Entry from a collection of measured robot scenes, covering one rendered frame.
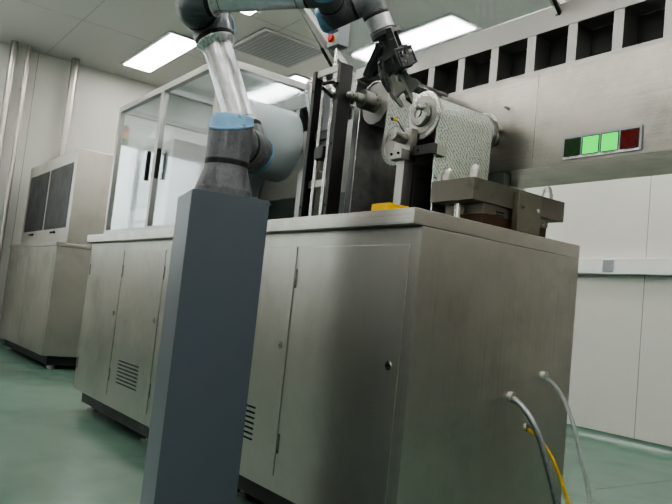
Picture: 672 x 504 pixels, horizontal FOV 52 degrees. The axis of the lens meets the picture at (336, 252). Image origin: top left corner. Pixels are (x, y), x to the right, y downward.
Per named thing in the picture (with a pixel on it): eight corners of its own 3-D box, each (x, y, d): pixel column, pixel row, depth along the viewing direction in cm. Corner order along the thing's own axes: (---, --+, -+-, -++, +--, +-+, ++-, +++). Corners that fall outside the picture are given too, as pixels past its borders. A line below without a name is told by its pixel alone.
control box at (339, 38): (322, 46, 259) (325, 20, 259) (336, 52, 263) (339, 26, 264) (334, 42, 253) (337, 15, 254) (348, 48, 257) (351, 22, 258)
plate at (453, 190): (429, 202, 196) (431, 181, 197) (520, 224, 220) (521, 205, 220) (472, 198, 184) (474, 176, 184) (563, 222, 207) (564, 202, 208)
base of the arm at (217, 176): (200, 190, 173) (204, 151, 174) (188, 197, 187) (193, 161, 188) (258, 200, 179) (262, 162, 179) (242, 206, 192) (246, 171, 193)
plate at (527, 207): (510, 230, 193) (513, 191, 194) (533, 235, 199) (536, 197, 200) (518, 230, 191) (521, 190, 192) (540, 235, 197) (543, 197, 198)
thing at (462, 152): (430, 188, 202) (436, 127, 204) (484, 202, 216) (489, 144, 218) (431, 188, 202) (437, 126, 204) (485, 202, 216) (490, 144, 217)
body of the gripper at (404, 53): (401, 69, 189) (384, 27, 187) (381, 80, 195) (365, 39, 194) (419, 63, 193) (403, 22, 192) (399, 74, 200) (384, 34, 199)
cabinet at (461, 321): (68, 407, 360) (90, 243, 367) (183, 407, 397) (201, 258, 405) (385, 600, 157) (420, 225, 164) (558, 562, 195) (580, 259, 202)
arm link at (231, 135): (196, 155, 179) (202, 104, 180) (217, 167, 192) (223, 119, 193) (239, 157, 176) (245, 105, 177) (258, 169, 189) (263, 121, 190)
